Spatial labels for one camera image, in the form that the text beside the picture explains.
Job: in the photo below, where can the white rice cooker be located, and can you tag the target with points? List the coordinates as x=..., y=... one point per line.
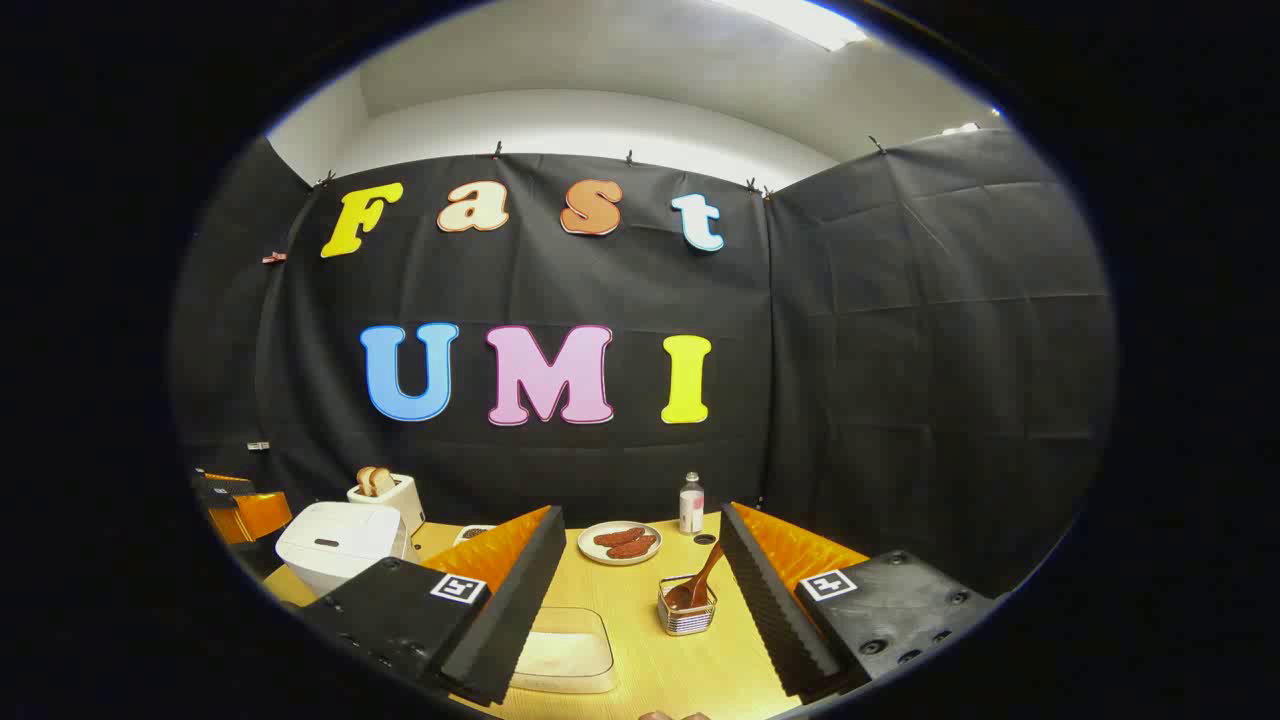
x=340, y=545

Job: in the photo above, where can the white toaster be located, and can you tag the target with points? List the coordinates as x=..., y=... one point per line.
x=402, y=500

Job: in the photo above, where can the brown wooden spoon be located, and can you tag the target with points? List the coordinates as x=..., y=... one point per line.
x=698, y=585

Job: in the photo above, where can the clear box of rice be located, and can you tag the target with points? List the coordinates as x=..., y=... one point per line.
x=565, y=655

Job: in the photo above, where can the toasted bread slice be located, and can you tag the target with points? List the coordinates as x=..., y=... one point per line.
x=366, y=480
x=384, y=481

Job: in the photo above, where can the white round plate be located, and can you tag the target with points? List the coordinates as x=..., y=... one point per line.
x=590, y=548

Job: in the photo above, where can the white divided dish of beans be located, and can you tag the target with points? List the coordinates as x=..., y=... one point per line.
x=472, y=533

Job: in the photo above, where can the clear bottle with pink label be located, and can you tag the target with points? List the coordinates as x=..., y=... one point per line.
x=691, y=505

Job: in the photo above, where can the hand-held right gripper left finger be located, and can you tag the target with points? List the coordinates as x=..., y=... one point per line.
x=520, y=590

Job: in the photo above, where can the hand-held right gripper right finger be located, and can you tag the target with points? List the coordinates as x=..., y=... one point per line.
x=770, y=600

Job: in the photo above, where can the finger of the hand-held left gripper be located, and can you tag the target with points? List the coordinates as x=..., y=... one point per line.
x=265, y=515

